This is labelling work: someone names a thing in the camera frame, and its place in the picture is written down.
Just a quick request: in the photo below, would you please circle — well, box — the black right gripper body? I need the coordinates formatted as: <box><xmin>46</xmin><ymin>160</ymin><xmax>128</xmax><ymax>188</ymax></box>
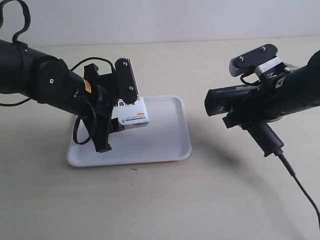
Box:
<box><xmin>222</xmin><ymin>74</ymin><xmax>285</xmax><ymax>124</ymax></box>

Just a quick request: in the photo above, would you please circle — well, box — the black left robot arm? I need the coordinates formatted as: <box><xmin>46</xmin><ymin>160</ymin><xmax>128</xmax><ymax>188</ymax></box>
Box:
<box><xmin>0</xmin><ymin>40</ymin><xmax>119</xmax><ymax>153</ymax></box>

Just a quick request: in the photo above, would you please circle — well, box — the white plastic tray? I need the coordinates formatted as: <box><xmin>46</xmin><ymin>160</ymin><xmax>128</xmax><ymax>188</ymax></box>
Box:
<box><xmin>66</xmin><ymin>95</ymin><xmax>192</xmax><ymax>168</ymax></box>

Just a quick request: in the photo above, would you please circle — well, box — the white red medicine box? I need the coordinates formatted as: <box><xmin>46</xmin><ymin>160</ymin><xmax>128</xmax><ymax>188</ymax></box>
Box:
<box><xmin>111</xmin><ymin>97</ymin><xmax>150</xmax><ymax>131</ymax></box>

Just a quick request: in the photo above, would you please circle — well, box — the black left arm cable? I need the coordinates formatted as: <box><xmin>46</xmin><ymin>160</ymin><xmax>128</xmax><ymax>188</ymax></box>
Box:
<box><xmin>0</xmin><ymin>0</ymin><xmax>116</xmax><ymax>146</ymax></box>

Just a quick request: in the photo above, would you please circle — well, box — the black handheld barcode scanner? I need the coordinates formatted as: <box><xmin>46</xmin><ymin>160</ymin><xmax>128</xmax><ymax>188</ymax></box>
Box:
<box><xmin>204</xmin><ymin>87</ymin><xmax>284</xmax><ymax>157</ymax></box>

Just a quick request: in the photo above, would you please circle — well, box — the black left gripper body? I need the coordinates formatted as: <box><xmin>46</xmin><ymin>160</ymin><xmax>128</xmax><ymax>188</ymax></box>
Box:
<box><xmin>84</xmin><ymin>63</ymin><xmax>118</xmax><ymax>119</ymax></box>

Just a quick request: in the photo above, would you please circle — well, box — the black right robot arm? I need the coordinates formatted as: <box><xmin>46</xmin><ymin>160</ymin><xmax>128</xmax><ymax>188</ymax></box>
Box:
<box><xmin>222</xmin><ymin>51</ymin><xmax>320</xmax><ymax>128</ymax></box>

